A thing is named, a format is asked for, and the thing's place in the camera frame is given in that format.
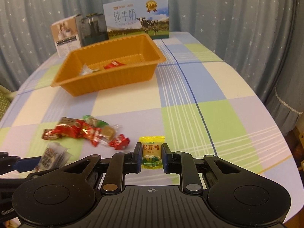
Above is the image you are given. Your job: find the red double-happiness candy packet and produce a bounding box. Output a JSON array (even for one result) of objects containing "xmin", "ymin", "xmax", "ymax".
[{"xmin": 104, "ymin": 60, "xmax": 125, "ymax": 70}]

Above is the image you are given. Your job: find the orange plastic tray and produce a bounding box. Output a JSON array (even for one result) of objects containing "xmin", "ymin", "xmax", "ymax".
[{"xmin": 51, "ymin": 33, "xmax": 166, "ymax": 96}]

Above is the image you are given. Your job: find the green clear candy packet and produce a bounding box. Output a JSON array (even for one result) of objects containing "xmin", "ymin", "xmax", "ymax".
[{"xmin": 80, "ymin": 115, "xmax": 121, "ymax": 147}]

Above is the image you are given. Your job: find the white product box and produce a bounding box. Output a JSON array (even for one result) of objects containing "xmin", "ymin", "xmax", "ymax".
[{"xmin": 51, "ymin": 14, "xmax": 82, "ymax": 58}]

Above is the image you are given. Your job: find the clear grey snack packet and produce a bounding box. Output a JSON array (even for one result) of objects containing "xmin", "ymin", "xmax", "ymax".
[{"xmin": 33, "ymin": 142, "xmax": 72, "ymax": 172}]

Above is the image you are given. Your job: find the long red snack packet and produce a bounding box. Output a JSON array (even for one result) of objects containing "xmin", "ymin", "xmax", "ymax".
[{"xmin": 42, "ymin": 117, "xmax": 102, "ymax": 147}]

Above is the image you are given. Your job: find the blue star curtain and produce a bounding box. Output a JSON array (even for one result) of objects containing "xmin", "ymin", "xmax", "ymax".
[{"xmin": 1, "ymin": 0, "xmax": 303, "ymax": 134}]

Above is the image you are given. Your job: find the checkered tablecloth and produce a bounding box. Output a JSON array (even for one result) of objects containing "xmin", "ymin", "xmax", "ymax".
[{"xmin": 1, "ymin": 32, "xmax": 303, "ymax": 218}]

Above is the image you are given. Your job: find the blue milk carton box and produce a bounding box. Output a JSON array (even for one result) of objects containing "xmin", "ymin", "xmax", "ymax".
[{"xmin": 103, "ymin": 0, "xmax": 169, "ymax": 39}]

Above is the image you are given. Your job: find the yellow green candy packet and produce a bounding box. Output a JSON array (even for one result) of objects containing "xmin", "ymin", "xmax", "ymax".
[{"xmin": 139, "ymin": 136, "xmax": 165, "ymax": 169}]

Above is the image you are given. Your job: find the white silver snack wrapper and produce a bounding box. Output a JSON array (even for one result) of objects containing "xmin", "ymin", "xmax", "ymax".
[{"xmin": 79, "ymin": 64, "xmax": 100, "ymax": 76}]

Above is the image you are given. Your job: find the small red candy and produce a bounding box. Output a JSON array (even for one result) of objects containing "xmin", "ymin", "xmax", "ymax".
[{"xmin": 108, "ymin": 134, "xmax": 130, "ymax": 150}]

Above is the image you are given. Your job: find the green patterned sofa cushion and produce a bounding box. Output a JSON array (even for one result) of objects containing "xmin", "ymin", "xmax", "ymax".
[{"xmin": 0, "ymin": 85, "xmax": 17, "ymax": 120}]

